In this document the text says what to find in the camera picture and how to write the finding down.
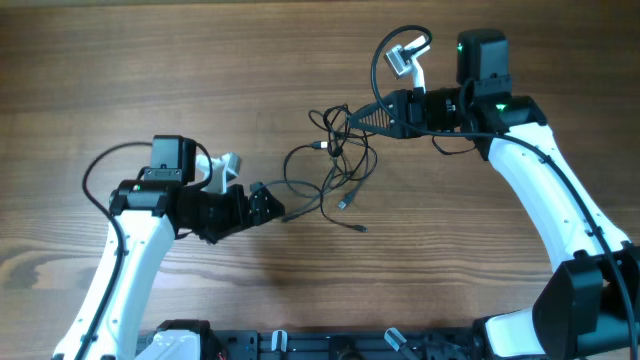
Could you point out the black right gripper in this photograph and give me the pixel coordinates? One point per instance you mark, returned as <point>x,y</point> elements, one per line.
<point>407,111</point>

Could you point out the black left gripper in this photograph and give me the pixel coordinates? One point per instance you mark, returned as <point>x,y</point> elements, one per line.
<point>257,215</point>

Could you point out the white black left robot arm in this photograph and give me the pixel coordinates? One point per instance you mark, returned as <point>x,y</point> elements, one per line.
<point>146,216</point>

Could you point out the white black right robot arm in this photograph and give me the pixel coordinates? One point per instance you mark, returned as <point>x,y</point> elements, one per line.
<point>590,305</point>

